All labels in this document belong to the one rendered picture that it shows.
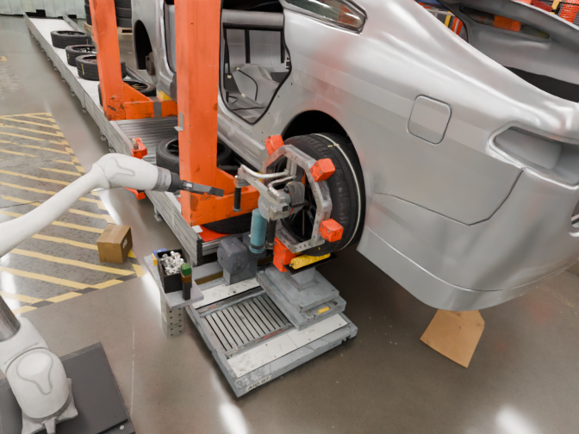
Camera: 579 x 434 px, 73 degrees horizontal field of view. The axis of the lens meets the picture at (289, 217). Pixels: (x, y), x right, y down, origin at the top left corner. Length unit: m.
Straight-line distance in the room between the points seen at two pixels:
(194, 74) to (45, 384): 1.43
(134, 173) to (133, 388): 1.24
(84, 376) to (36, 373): 0.32
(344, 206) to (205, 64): 0.96
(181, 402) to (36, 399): 0.73
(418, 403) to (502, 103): 1.61
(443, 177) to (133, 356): 1.82
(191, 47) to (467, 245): 1.47
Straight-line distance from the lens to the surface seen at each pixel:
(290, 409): 2.20
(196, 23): 2.01
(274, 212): 1.75
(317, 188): 1.83
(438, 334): 2.80
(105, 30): 3.89
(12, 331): 1.78
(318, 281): 2.53
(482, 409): 2.57
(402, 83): 1.63
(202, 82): 2.07
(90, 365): 1.99
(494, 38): 3.46
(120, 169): 1.39
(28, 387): 1.71
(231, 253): 2.38
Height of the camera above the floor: 1.85
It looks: 32 degrees down
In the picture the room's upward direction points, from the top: 8 degrees clockwise
